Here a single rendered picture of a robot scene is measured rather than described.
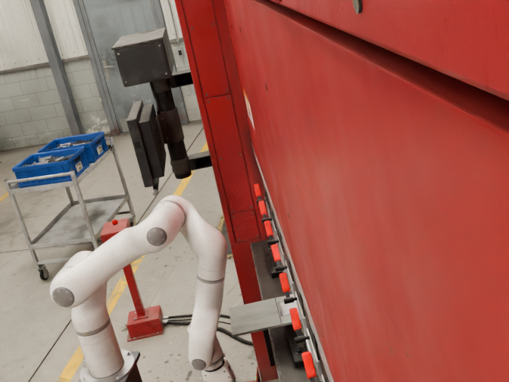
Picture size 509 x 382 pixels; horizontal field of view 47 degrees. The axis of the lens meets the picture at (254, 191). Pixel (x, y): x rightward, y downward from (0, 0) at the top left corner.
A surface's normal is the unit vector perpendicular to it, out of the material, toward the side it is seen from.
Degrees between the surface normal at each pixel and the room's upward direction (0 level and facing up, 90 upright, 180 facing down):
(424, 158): 90
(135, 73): 90
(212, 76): 90
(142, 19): 90
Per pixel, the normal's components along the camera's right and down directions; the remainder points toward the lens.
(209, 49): 0.10, 0.35
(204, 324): 0.02, -0.40
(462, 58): -0.98, 0.21
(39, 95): -0.12, 0.39
